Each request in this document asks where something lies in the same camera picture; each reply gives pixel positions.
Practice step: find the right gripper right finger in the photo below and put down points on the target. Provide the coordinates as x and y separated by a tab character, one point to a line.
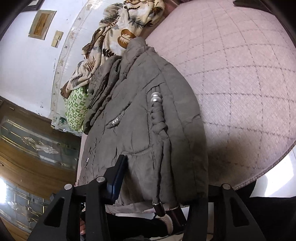
232	219

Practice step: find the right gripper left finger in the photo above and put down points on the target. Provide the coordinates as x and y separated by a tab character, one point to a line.
61	220

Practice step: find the grey-brown padded jacket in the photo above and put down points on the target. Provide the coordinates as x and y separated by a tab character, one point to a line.
140	106

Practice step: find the wooden glass-door wardrobe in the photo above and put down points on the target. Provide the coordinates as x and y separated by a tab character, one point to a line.
36	161

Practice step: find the green white patterned pillow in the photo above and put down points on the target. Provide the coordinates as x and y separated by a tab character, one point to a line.
76	108

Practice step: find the pink quilted bed cover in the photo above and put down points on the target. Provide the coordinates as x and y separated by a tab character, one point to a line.
240	64

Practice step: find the beige leaf-print blanket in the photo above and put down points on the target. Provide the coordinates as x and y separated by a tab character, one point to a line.
122	22

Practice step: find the gold wall switch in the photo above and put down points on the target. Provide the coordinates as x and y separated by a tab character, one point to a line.
57	38

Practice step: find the framed wall picture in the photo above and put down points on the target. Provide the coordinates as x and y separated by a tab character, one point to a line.
41	23

